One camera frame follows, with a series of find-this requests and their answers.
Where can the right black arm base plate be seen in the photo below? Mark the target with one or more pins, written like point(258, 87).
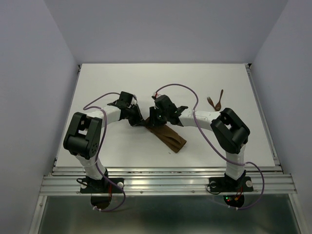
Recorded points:
point(228, 185)

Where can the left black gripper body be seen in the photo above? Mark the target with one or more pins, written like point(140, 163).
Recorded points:
point(133, 115)

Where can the brown wooden fork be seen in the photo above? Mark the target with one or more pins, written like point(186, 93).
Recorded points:
point(209, 100)

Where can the aluminium front rail frame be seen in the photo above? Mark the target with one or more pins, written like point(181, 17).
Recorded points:
point(169, 201)

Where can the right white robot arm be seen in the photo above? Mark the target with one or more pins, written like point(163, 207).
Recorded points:
point(230, 131)

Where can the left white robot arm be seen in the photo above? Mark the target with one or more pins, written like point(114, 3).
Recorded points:
point(86, 131)

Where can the brown cloth napkin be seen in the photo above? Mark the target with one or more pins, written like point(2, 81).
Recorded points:
point(167, 135)

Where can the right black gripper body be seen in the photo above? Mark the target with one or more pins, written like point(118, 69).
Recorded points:
point(157, 117)

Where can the brown wooden spoon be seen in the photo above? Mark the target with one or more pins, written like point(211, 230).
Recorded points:
point(218, 105)

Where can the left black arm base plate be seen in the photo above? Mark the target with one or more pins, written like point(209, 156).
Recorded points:
point(91, 186)

